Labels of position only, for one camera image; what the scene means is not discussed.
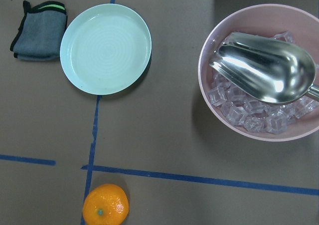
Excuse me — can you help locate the orange fruit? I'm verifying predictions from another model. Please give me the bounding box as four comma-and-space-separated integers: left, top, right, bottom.
82, 184, 129, 225

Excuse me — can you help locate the light green plate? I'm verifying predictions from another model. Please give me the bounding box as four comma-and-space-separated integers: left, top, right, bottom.
60, 3, 152, 95

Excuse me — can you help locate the clear ice cubes pile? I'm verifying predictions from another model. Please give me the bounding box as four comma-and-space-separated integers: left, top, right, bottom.
210, 32, 319, 134

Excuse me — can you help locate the metal ice scoop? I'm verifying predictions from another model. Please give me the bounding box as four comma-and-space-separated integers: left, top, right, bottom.
209, 32, 319, 104

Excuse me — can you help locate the grey folded cloth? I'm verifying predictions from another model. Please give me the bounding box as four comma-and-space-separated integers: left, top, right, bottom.
10, 0, 67, 61

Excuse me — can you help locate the pink bowl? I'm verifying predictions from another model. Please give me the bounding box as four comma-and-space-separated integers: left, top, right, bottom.
198, 4, 319, 142

